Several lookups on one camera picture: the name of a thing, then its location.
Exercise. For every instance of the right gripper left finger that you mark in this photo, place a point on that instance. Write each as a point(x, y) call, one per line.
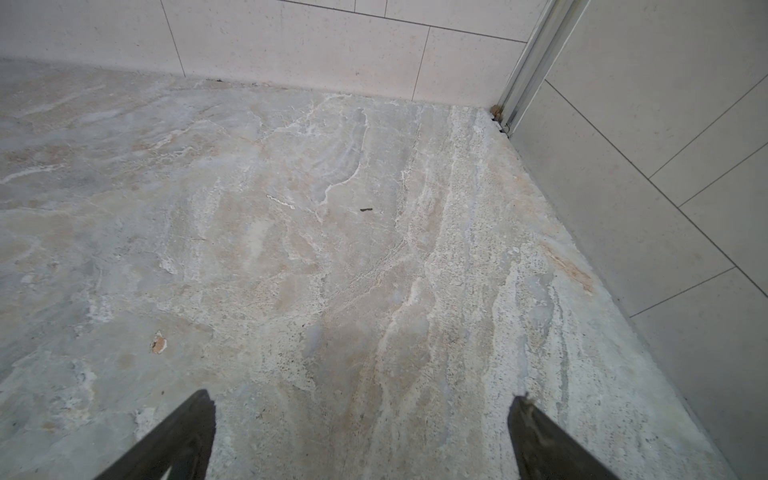
point(178, 448)

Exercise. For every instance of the corner metal post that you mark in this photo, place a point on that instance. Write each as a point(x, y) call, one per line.
point(550, 35)

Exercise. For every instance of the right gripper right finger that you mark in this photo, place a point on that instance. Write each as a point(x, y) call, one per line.
point(545, 451)

